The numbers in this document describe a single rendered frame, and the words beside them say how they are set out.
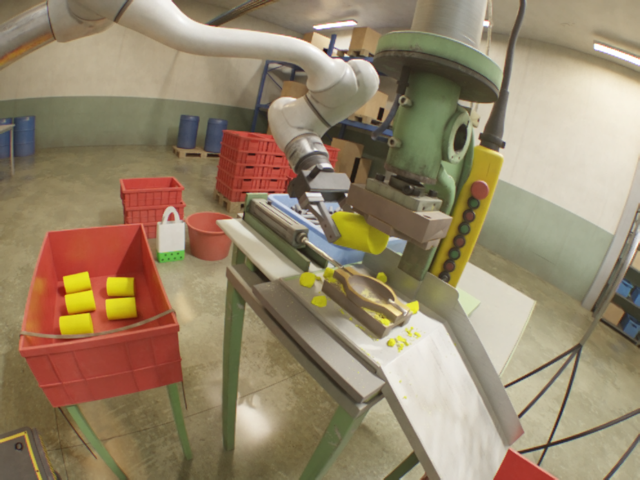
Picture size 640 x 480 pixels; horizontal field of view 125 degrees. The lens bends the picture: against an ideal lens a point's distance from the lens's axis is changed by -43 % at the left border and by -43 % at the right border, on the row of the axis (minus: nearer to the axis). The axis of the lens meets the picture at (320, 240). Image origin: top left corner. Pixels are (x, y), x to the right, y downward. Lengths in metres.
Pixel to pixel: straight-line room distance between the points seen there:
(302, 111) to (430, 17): 0.35
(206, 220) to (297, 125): 2.30
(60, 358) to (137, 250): 0.65
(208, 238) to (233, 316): 1.78
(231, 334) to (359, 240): 0.44
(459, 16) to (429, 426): 0.64
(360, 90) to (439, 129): 0.26
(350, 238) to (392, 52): 0.32
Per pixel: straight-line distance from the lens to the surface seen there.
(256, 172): 3.77
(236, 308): 0.75
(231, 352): 0.86
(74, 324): 1.00
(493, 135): 0.69
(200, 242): 2.54
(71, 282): 1.19
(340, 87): 0.64
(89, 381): 0.81
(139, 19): 0.57
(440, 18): 0.49
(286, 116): 0.69
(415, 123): 0.46
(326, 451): 0.63
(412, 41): 0.43
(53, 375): 0.80
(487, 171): 0.67
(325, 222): 0.56
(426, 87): 0.47
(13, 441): 1.30
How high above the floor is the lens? 1.32
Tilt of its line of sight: 22 degrees down
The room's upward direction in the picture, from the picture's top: 14 degrees clockwise
